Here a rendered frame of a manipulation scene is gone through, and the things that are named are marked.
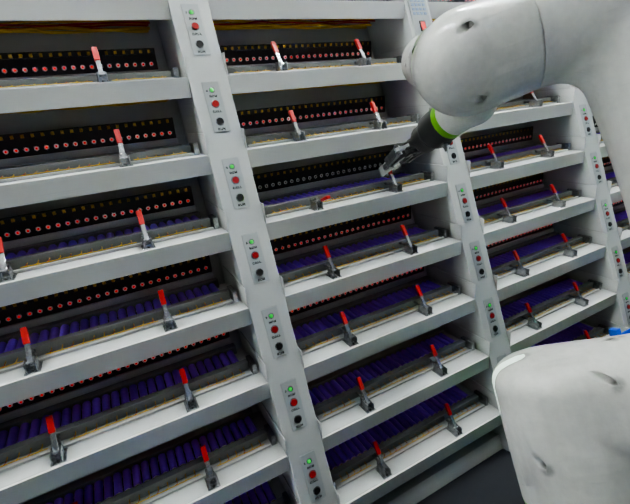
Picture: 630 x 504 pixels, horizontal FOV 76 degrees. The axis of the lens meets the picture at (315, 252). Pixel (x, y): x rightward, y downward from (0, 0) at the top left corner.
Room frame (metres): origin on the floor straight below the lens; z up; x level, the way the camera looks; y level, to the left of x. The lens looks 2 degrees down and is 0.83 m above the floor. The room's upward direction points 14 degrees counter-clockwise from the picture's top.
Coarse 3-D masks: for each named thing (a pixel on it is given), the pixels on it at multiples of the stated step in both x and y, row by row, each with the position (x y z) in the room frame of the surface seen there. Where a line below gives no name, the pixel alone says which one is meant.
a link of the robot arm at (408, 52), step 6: (420, 36) 0.59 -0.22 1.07; (414, 42) 0.82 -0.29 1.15; (408, 48) 0.84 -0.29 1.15; (408, 54) 0.81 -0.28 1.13; (402, 60) 0.87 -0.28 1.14; (408, 60) 0.80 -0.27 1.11; (402, 66) 0.88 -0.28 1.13; (408, 66) 0.80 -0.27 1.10; (408, 72) 0.83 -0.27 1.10; (408, 78) 0.87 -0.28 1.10; (414, 84) 0.87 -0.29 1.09
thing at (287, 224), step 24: (408, 168) 1.40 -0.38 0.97; (432, 168) 1.30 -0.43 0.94; (264, 192) 1.19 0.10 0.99; (288, 192) 1.23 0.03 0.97; (384, 192) 1.20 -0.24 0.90; (408, 192) 1.19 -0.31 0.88; (432, 192) 1.24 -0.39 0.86; (264, 216) 1.00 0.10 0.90; (288, 216) 1.05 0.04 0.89; (312, 216) 1.06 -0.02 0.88; (336, 216) 1.10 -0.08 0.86; (360, 216) 1.13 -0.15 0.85
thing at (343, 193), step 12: (384, 180) 1.25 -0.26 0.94; (396, 180) 1.26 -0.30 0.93; (408, 180) 1.28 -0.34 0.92; (420, 180) 1.31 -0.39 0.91; (336, 192) 1.16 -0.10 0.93; (348, 192) 1.18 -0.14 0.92; (360, 192) 1.20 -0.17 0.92; (276, 204) 1.09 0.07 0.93; (288, 204) 1.10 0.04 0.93; (300, 204) 1.12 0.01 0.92
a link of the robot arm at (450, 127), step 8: (432, 112) 0.95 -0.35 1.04; (488, 112) 0.86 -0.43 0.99; (432, 120) 0.95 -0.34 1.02; (440, 120) 0.93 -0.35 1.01; (448, 120) 0.91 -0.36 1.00; (456, 120) 0.89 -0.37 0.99; (464, 120) 0.88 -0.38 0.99; (472, 120) 0.87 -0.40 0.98; (480, 120) 0.87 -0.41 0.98; (440, 128) 0.94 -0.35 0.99; (448, 128) 0.93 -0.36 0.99; (456, 128) 0.92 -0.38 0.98; (464, 128) 0.91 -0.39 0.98; (448, 136) 0.95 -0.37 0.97; (456, 136) 0.95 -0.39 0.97
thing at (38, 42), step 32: (96, 32) 1.09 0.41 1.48; (224, 32) 1.23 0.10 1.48; (256, 32) 1.27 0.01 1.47; (288, 32) 1.31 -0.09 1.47; (320, 32) 1.36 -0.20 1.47; (352, 32) 1.41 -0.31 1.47; (160, 64) 1.14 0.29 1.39; (256, 96) 1.25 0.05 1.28; (288, 96) 1.29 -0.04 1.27; (320, 96) 1.34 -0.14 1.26; (352, 96) 1.39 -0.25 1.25; (0, 128) 0.98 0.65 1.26; (32, 128) 1.00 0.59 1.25; (512, 128) 1.68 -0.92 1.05; (320, 160) 1.31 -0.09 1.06; (128, 192) 1.07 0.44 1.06; (192, 192) 1.14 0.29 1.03
